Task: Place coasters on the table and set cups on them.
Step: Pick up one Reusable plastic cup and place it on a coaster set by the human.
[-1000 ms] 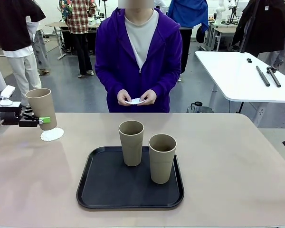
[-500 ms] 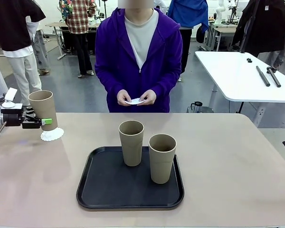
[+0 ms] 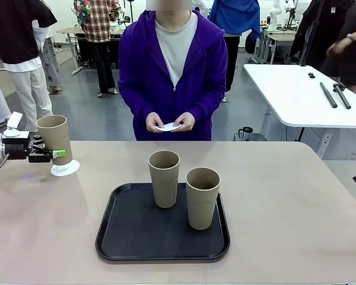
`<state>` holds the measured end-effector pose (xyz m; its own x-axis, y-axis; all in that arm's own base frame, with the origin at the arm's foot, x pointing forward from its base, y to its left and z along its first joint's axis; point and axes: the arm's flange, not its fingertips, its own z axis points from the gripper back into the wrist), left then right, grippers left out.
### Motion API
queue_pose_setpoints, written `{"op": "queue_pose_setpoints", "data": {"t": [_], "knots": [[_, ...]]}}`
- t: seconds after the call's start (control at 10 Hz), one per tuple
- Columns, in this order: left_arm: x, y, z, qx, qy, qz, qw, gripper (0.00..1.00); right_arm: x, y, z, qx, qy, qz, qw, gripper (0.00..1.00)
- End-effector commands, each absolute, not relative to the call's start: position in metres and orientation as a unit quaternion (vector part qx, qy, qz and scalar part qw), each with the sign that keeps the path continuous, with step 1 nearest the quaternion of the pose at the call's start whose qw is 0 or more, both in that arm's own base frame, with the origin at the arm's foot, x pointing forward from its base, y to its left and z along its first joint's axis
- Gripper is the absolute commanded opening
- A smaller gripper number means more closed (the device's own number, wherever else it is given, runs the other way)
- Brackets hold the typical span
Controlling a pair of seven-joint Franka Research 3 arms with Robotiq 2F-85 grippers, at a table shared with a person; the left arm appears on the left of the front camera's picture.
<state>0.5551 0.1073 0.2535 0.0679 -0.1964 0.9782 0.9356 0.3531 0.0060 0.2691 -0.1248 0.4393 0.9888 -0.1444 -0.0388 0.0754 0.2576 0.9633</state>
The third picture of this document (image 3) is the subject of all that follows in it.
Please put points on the person's right forearm purple sleeve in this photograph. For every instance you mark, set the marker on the person's right forearm purple sleeve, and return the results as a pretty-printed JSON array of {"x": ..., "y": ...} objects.
[{"x": 133, "y": 102}]

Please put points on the wooden background desk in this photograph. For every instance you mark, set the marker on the wooden background desk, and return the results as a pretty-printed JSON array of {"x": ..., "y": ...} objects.
[{"x": 69, "y": 30}]

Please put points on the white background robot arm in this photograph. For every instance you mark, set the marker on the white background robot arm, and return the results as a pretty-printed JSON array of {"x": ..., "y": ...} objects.
[{"x": 274, "y": 15}]

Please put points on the person in black tee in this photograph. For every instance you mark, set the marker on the person in black tee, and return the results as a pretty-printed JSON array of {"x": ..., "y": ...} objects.
[{"x": 15, "y": 35}]

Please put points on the black plastic serving tray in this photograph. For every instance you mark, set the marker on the black plastic serving tray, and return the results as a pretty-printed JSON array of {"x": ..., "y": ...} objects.
[{"x": 142, "y": 231}]

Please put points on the person in purple hoodie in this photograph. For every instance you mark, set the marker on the person in purple hoodie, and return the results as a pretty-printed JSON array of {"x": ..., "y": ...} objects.
[{"x": 142, "y": 74}]

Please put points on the person's left forearm purple sleeve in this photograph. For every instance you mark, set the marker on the person's left forearm purple sleeve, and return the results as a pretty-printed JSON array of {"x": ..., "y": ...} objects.
[{"x": 209, "y": 101}]

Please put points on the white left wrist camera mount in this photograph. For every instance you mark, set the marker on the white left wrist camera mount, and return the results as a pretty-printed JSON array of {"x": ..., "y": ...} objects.
[{"x": 14, "y": 120}]

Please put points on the person's right hand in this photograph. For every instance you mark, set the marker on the person's right hand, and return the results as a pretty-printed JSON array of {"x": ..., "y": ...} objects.
[{"x": 152, "y": 120}]

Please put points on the person's left hand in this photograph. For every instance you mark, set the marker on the person's left hand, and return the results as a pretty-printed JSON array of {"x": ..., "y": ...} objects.
[{"x": 186, "y": 121}]

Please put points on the black bag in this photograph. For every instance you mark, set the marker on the black bag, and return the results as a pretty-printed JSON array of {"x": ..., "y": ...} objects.
[{"x": 249, "y": 43}]

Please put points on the white scalloped paper coaster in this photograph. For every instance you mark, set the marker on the white scalloped paper coaster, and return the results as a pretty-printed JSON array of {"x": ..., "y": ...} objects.
[{"x": 63, "y": 171}]

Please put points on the person in black shirt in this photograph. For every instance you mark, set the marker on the person in black shirt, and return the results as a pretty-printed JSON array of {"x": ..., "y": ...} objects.
[{"x": 353, "y": 59}]

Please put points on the black hanging coat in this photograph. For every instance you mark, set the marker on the black hanging coat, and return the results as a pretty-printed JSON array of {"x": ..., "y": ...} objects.
[{"x": 314, "y": 29}]

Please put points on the small black part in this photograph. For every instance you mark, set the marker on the small black part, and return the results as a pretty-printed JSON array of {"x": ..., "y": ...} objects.
[{"x": 311, "y": 75}]

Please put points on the black rod with clamp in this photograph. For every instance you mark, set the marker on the black rod with clamp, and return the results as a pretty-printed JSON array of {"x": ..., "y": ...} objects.
[{"x": 342, "y": 97}]

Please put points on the white paper slip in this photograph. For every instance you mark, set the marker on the white paper slip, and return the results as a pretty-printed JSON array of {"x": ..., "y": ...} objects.
[{"x": 166, "y": 127}]

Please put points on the person in blue jacket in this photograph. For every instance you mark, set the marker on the person in blue jacket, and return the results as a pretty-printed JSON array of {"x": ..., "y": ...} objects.
[{"x": 234, "y": 17}]

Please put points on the tall tan paper cup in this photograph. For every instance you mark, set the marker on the tall tan paper cup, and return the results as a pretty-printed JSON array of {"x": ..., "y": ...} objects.
[
  {"x": 202, "y": 207},
  {"x": 164, "y": 190},
  {"x": 55, "y": 133}
]

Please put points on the person in plaid shirt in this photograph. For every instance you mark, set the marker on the person in plaid shirt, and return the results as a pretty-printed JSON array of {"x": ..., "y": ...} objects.
[{"x": 98, "y": 23}]

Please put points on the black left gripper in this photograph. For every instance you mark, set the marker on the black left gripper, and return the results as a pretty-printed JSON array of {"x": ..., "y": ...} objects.
[{"x": 16, "y": 150}]

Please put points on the person in grey trousers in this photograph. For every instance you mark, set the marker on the person in grey trousers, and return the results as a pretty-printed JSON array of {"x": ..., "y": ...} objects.
[{"x": 52, "y": 65}]

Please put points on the black metal rod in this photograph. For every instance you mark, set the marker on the black metal rod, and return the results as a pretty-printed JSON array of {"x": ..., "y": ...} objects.
[{"x": 328, "y": 95}]

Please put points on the white background table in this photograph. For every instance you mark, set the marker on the white background table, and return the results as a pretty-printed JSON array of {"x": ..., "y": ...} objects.
[{"x": 299, "y": 98}]

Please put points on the grey background desk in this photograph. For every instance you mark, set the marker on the grey background desk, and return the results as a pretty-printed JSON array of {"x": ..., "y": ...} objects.
[{"x": 280, "y": 37}]

